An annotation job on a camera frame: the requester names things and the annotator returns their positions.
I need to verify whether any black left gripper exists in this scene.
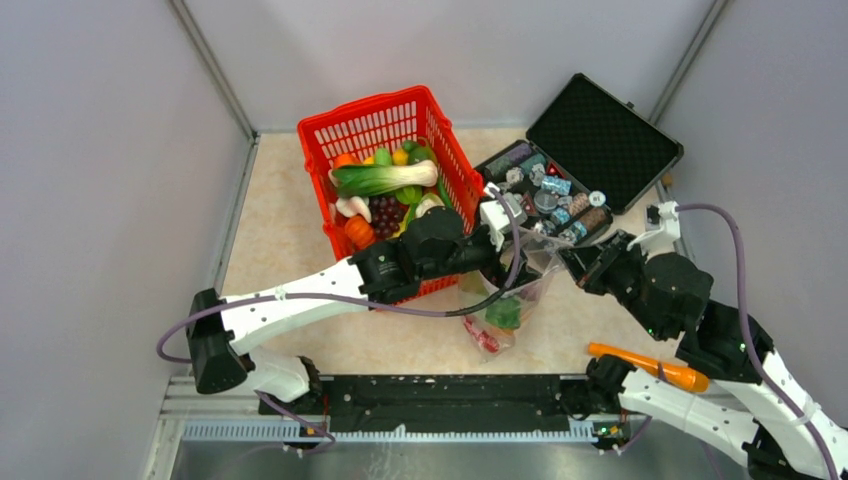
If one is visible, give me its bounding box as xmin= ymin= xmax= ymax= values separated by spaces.
xmin=418 ymin=219 xmax=540 ymax=298

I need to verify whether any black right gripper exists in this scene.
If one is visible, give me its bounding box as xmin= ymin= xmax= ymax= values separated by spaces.
xmin=558 ymin=227 xmax=671 ymax=340

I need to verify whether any clear zip top bag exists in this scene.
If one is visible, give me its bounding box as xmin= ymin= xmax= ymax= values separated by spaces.
xmin=458 ymin=228 xmax=573 ymax=361

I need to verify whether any green lettuce head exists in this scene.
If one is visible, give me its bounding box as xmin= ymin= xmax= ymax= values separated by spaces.
xmin=484 ymin=296 xmax=522 ymax=330

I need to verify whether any red chili pepper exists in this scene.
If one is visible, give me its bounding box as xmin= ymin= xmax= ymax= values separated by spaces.
xmin=462 ymin=317 xmax=501 ymax=354

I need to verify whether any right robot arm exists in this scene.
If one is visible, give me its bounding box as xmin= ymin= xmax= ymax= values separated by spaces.
xmin=559 ymin=231 xmax=847 ymax=479

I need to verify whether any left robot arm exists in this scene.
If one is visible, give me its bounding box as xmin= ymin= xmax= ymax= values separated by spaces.
xmin=186 ymin=200 xmax=526 ymax=414

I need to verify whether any white cauliflower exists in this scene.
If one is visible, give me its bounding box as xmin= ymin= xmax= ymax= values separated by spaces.
xmin=414 ymin=193 xmax=445 ymax=218

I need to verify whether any clear round dealer button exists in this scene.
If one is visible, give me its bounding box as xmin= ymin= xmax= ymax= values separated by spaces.
xmin=533 ymin=190 xmax=558 ymax=215

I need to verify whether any purple grape bunch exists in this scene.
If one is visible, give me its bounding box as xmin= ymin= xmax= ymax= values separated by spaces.
xmin=368 ymin=195 xmax=407 ymax=240

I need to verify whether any black poker chip case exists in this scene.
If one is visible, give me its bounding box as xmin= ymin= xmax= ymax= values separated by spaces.
xmin=476 ymin=73 xmax=684 ymax=245

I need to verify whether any orange mini pumpkin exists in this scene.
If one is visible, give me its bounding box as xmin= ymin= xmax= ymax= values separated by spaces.
xmin=344 ymin=215 xmax=377 ymax=250

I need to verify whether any green white bok choy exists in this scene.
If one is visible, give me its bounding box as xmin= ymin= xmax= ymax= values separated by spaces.
xmin=331 ymin=160 xmax=438 ymax=197

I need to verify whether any red plastic basket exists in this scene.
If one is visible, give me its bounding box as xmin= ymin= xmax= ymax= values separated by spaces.
xmin=296 ymin=84 xmax=488 ymax=307

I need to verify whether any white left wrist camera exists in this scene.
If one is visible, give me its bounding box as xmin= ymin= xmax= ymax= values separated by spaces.
xmin=479 ymin=182 xmax=528 ymax=250

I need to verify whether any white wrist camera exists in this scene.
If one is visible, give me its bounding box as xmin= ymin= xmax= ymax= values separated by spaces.
xmin=627 ymin=201 xmax=681 ymax=254
xmin=479 ymin=182 xmax=528 ymax=250

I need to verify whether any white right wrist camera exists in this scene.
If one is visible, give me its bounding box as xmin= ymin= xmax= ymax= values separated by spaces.
xmin=627 ymin=201 xmax=681 ymax=254

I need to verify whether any orange handled tool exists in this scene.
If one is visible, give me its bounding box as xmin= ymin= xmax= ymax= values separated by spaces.
xmin=587 ymin=342 xmax=710 ymax=393

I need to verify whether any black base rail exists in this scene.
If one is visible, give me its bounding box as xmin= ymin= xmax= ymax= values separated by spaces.
xmin=259 ymin=374 xmax=627 ymax=433

